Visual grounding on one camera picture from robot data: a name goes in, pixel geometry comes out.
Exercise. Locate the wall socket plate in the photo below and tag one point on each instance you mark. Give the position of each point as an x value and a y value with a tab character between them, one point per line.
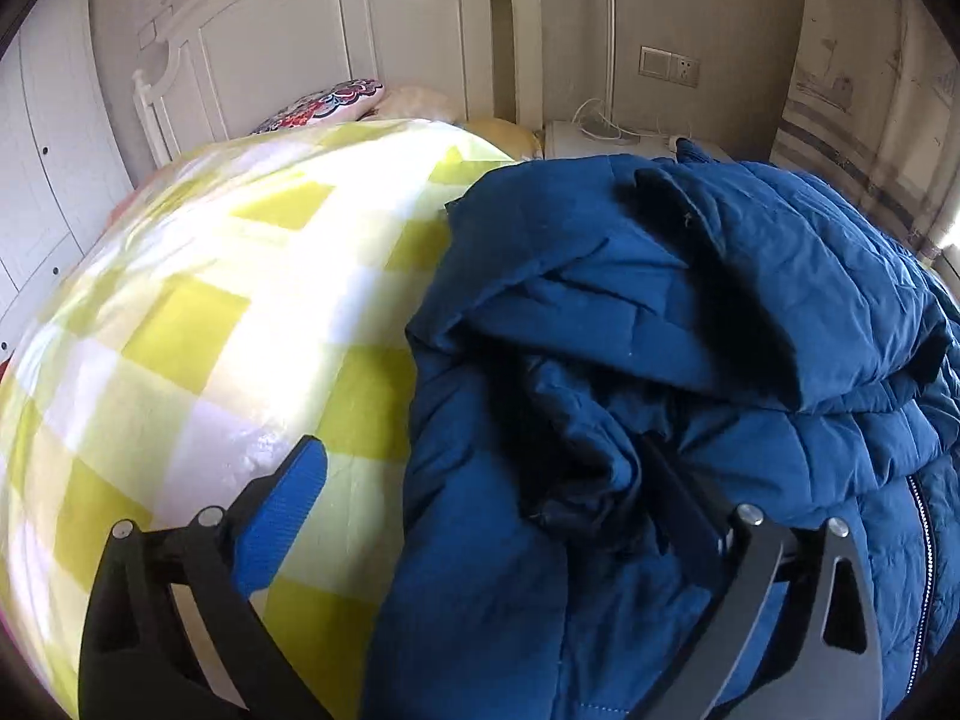
667	65

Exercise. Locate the white upright pole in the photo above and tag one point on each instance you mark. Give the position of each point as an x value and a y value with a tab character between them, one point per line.
611	45

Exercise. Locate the floral patterned pillow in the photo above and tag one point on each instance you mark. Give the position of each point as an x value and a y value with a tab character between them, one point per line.
330	101

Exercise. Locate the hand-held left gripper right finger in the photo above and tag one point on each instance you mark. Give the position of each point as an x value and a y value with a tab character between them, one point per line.
690	525

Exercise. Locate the white bed headboard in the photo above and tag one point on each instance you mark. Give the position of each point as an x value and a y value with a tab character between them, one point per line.
285	37

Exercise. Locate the cream pillow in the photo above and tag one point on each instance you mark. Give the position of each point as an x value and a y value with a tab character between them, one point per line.
416	101

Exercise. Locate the white nightstand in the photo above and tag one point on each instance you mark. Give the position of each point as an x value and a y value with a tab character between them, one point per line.
585	148

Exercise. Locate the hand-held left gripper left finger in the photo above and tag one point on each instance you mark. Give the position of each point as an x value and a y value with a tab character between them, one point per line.
289	499

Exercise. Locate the striped curtain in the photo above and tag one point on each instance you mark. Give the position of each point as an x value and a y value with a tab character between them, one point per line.
847	90

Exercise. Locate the blue padded jacket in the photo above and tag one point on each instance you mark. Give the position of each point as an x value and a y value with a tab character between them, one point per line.
600	300

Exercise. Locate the yellow pillow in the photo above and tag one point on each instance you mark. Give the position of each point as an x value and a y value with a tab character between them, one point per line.
502	135

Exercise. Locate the yellow white checked blanket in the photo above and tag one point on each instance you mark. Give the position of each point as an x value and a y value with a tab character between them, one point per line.
225	315

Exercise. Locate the white wardrobe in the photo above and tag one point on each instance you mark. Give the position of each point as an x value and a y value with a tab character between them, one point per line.
52	127

